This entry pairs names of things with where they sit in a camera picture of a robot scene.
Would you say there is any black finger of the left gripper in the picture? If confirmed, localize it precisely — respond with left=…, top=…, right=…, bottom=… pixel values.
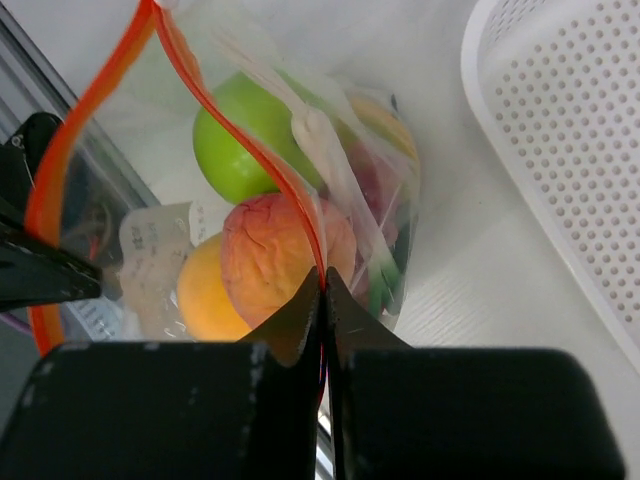
left=1, top=112, right=102, bottom=312

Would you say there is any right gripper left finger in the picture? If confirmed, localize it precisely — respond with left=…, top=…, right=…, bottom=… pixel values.
left=1, top=271, right=323, bottom=479

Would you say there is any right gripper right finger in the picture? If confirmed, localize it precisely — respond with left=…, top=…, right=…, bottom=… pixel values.
left=324, top=269, right=626, bottom=479

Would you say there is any orange fruit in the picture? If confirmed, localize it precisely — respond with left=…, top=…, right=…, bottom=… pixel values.
left=176, top=233, right=251, bottom=342

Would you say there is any green leafy vegetable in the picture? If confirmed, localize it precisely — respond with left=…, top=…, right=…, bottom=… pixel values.
left=368, top=223, right=411, bottom=318

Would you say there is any red peach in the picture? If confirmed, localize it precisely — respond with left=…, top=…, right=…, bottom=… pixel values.
left=220, top=193, right=359, bottom=329

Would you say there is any clear orange zip top bag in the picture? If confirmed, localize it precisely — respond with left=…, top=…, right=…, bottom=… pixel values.
left=25, top=1, right=421, bottom=353

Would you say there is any red grape bunch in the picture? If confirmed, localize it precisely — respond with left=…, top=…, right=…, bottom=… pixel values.
left=346, top=141, right=408, bottom=246

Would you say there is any green apple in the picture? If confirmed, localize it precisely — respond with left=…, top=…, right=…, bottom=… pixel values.
left=192, top=72, right=324, bottom=205

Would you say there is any yellow pear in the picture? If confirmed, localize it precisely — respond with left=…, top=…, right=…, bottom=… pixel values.
left=348, top=94, right=421, bottom=170

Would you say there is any white perforated plastic basket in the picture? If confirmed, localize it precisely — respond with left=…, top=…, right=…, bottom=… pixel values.
left=461, top=0, right=639, bottom=364

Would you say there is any aluminium rail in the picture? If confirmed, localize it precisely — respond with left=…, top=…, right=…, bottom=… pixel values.
left=1, top=4, right=159, bottom=211

